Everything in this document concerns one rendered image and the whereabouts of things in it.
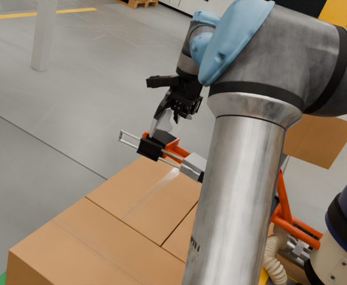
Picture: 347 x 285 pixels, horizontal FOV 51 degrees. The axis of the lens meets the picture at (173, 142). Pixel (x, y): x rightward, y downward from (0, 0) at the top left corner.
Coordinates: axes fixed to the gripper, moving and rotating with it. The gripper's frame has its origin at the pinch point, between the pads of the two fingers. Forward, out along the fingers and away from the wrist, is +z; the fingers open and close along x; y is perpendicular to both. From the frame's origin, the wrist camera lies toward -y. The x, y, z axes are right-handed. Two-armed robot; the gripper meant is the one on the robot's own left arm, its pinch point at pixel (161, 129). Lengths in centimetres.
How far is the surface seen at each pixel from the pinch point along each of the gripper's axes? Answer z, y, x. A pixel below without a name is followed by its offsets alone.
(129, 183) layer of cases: 57, -24, 38
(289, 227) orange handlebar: 4.3, 43.8, -2.0
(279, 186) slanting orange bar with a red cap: -3.5, 36.7, -0.3
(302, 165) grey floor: 111, 39, 271
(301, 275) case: 18, 53, 2
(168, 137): 2.4, 1.8, 2.1
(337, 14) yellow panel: -3, -51, 715
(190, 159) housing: 3.3, 11.9, -0.9
